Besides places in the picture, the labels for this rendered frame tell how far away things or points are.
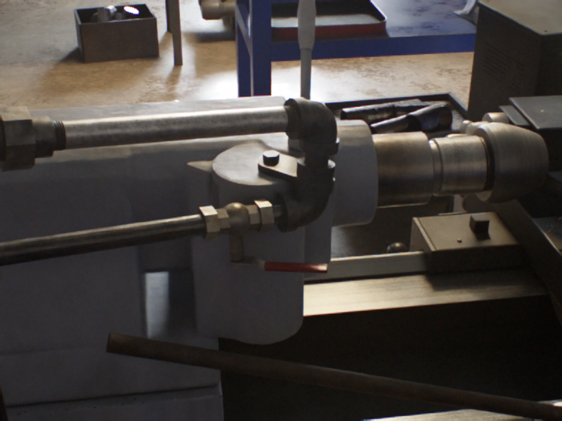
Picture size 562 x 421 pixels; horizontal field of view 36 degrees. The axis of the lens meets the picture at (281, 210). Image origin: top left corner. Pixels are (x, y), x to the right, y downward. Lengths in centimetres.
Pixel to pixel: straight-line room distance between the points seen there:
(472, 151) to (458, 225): 36
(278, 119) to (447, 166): 27
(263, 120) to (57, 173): 22
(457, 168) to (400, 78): 345
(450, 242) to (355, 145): 39
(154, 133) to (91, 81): 373
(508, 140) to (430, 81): 342
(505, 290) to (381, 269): 17
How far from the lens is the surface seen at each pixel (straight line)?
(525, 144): 94
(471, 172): 93
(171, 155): 81
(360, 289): 119
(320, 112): 71
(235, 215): 72
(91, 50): 463
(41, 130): 63
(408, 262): 123
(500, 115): 125
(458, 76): 444
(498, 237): 126
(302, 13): 84
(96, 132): 64
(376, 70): 446
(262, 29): 267
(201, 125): 67
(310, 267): 75
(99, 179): 81
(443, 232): 125
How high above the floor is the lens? 150
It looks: 29 degrees down
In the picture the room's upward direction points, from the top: straight up
